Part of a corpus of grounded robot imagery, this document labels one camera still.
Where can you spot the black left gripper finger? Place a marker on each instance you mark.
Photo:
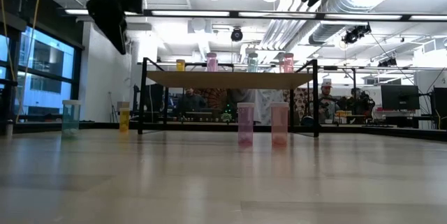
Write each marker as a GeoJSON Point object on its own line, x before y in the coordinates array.
{"type": "Point", "coordinates": [111, 25]}

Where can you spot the yellow pill bottle white cap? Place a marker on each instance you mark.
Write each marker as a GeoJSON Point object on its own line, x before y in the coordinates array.
{"type": "Point", "coordinates": [180, 66]}
{"type": "Point", "coordinates": [124, 121]}

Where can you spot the red pill bottle white cap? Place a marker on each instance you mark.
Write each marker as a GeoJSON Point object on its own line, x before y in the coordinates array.
{"type": "Point", "coordinates": [279, 124]}
{"type": "Point", "coordinates": [288, 63]}
{"type": "Point", "coordinates": [280, 67]}

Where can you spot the teal pill bottle white cap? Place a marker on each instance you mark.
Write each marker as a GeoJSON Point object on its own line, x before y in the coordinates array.
{"type": "Point", "coordinates": [71, 119]}
{"type": "Point", "coordinates": [252, 64]}
{"type": "Point", "coordinates": [249, 66]}

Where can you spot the purple pill bottle white cap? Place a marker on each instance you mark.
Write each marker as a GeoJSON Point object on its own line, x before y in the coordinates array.
{"type": "Point", "coordinates": [216, 65]}
{"type": "Point", "coordinates": [210, 63]}
{"type": "Point", "coordinates": [246, 123]}

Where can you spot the black background robot arm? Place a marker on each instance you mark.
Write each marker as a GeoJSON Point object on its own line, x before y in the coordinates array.
{"type": "Point", "coordinates": [363, 102]}

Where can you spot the black ceiling spotlight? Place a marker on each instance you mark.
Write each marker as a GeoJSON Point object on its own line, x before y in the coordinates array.
{"type": "Point", "coordinates": [354, 35]}
{"type": "Point", "coordinates": [387, 62]}

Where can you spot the large glass window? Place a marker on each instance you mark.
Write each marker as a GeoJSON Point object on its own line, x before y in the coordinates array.
{"type": "Point", "coordinates": [45, 56]}

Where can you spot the beige cardboard box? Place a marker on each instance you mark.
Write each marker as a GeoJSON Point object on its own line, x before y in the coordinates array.
{"type": "Point", "coordinates": [123, 104]}

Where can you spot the person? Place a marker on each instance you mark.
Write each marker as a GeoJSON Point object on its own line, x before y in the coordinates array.
{"type": "Point", "coordinates": [326, 102]}
{"type": "Point", "coordinates": [190, 102]}

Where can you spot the white draped cloth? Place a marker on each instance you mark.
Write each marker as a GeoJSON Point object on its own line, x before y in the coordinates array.
{"type": "Point", "coordinates": [262, 107]}

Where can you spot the black computer monitor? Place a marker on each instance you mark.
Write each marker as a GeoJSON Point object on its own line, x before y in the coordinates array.
{"type": "Point", "coordinates": [440, 107]}
{"type": "Point", "coordinates": [399, 97]}

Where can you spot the small decorated green tree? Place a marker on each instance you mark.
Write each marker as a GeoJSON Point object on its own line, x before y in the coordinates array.
{"type": "Point", "coordinates": [226, 116]}

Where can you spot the small white cylinder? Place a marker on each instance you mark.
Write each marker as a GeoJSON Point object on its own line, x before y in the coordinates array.
{"type": "Point", "coordinates": [9, 129]}

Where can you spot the silver ventilation duct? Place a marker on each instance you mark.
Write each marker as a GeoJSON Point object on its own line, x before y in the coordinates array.
{"type": "Point", "coordinates": [324, 32]}

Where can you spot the black overhead camera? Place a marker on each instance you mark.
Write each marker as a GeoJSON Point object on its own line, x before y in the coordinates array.
{"type": "Point", "coordinates": [236, 35]}

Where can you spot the patterned wall hanging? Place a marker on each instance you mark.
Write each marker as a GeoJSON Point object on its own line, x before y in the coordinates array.
{"type": "Point", "coordinates": [213, 98]}

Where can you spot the wooden shelf black metal frame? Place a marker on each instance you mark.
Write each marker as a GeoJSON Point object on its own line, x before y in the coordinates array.
{"type": "Point", "coordinates": [227, 80]}

